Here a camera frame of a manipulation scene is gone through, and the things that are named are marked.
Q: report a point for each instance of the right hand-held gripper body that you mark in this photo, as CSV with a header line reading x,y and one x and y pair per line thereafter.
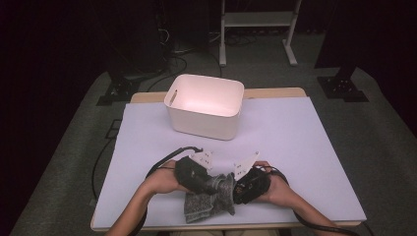
x,y
252,187

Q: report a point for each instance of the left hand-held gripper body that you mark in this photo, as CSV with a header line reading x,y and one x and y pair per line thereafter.
x,y
190,173

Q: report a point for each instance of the grey cloth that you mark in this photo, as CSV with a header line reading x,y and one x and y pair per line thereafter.
x,y
206,206

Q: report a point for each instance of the white plastic bin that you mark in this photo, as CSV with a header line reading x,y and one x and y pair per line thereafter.
x,y
203,123

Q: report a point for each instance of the person's right hand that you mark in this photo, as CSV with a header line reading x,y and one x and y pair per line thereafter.
x,y
278,191

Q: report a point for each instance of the person's left hand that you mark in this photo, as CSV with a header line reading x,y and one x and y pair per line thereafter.
x,y
162,180

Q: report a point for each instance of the white table mat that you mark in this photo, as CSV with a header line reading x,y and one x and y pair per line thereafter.
x,y
295,137

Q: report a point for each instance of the wooden table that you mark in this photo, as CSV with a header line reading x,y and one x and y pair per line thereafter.
x,y
278,92

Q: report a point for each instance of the black stand base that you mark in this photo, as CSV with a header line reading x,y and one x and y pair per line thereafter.
x,y
342,88
119,93

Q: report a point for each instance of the white metal stand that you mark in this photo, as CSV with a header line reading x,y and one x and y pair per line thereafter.
x,y
259,19

